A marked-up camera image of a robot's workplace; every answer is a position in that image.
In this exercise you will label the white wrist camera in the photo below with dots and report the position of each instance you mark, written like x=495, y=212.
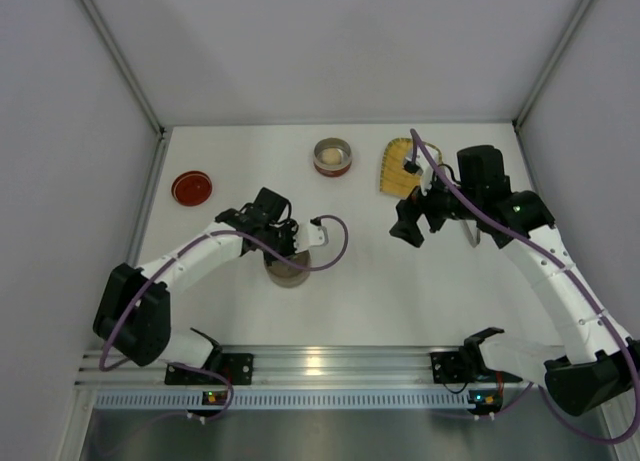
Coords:
x=309, y=235
x=420, y=167

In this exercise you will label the white round bun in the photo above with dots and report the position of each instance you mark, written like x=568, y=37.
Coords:
x=331, y=156

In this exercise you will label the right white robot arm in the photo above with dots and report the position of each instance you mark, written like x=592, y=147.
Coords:
x=592, y=364

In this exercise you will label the steel food tongs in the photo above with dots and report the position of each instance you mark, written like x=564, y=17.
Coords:
x=472, y=233

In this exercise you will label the left aluminium frame post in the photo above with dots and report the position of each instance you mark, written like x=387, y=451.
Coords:
x=126, y=72

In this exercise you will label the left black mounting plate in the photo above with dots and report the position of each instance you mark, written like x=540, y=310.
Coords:
x=237, y=368

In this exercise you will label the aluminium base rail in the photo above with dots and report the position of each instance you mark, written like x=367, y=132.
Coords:
x=296, y=367

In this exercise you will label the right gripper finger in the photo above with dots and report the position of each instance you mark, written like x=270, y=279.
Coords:
x=407, y=231
x=408, y=212

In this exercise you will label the bamboo woven tray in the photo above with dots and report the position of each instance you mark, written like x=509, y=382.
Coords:
x=393, y=180

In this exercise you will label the aluminium frame post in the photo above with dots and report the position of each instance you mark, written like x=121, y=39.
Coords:
x=126, y=72
x=560, y=48

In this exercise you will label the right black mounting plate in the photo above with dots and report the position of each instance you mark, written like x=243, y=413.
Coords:
x=448, y=367

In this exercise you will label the black mounting plate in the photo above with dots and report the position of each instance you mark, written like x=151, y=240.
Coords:
x=237, y=368
x=448, y=367

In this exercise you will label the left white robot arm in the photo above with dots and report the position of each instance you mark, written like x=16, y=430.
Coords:
x=134, y=318

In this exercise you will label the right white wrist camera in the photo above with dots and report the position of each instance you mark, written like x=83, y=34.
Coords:
x=420, y=167

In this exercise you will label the red round lid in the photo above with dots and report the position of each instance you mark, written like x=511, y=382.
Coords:
x=192, y=188

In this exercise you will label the grey slotted cable duct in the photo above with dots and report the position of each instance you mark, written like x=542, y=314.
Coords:
x=288, y=399

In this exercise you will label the tan steel lunch bowl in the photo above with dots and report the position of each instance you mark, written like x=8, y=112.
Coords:
x=288, y=280

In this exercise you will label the brown round lid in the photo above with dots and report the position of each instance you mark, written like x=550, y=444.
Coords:
x=294, y=266

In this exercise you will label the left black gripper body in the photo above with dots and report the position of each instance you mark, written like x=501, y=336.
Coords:
x=282, y=238

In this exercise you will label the right aluminium frame post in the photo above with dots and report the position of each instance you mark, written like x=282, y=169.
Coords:
x=560, y=48

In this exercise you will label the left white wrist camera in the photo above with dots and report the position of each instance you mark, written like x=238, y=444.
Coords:
x=309, y=235

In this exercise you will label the red steel lunch bowl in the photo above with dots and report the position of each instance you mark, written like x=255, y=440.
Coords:
x=333, y=171

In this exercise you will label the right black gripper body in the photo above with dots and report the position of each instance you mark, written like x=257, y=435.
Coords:
x=417, y=209

